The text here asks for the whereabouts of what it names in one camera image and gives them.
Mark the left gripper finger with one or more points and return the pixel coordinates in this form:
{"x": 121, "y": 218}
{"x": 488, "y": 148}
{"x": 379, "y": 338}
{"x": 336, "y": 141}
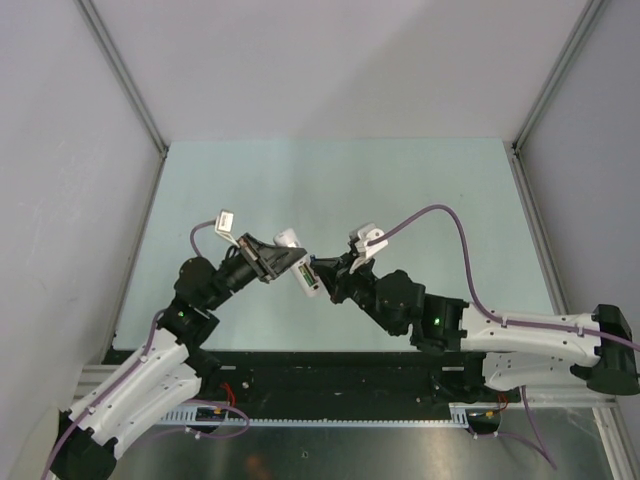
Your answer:
{"x": 260, "y": 249}
{"x": 278, "y": 266}

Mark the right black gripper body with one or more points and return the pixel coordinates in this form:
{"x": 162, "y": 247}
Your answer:
{"x": 356, "y": 286}

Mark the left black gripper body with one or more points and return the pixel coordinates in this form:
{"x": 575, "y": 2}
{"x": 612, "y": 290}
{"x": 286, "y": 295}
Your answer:
{"x": 256, "y": 257}

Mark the green AAA battery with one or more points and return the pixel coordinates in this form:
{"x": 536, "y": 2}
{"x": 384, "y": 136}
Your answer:
{"x": 307, "y": 276}

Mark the white remote control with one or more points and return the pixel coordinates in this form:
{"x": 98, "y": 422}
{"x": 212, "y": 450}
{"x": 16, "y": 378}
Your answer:
{"x": 297, "y": 265}

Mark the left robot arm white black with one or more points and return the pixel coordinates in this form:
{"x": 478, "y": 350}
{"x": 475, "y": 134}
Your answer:
{"x": 171, "y": 366}

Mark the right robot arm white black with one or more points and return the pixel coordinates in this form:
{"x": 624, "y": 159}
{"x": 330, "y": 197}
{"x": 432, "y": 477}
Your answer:
{"x": 595, "y": 347}

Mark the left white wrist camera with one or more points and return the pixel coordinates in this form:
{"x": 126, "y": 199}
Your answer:
{"x": 223, "y": 226}

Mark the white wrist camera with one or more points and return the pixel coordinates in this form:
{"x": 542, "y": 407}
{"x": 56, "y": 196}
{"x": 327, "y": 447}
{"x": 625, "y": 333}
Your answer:
{"x": 365, "y": 242}
{"x": 223, "y": 226}

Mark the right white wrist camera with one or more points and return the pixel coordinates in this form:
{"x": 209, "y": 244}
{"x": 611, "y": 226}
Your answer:
{"x": 365, "y": 242}

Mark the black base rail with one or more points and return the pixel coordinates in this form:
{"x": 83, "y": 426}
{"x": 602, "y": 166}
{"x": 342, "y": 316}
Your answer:
{"x": 356, "y": 385}

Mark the grey slotted cable duct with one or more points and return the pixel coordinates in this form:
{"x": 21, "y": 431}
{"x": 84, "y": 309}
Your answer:
{"x": 209, "y": 417}

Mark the left aluminium frame post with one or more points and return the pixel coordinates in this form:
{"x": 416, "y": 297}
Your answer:
{"x": 115, "y": 61}

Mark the aluminium frame post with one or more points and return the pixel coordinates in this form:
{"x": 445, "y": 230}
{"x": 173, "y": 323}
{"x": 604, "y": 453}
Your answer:
{"x": 569, "y": 54}
{"x": 115, "y": 61}

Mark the right aluminium frame post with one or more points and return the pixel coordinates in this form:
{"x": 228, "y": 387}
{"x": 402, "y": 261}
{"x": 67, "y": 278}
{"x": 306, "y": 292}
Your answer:
{"x": 569, "y": 54}

